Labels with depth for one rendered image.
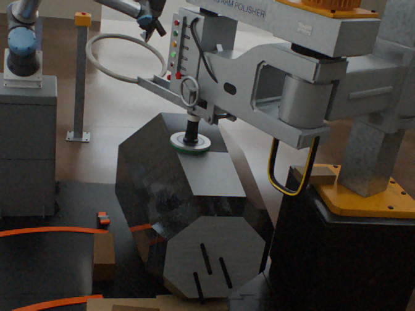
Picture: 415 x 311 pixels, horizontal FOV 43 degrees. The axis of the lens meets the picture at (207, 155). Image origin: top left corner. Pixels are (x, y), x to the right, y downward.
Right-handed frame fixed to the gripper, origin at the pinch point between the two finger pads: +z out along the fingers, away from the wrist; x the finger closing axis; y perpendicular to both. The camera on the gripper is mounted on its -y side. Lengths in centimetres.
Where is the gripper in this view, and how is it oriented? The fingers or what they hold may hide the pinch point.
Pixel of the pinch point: (146, 42)
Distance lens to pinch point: 340.0
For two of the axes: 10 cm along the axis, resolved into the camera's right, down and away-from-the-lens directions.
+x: -4.0, 5.1, -7.6
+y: -8.4, -5.4, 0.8
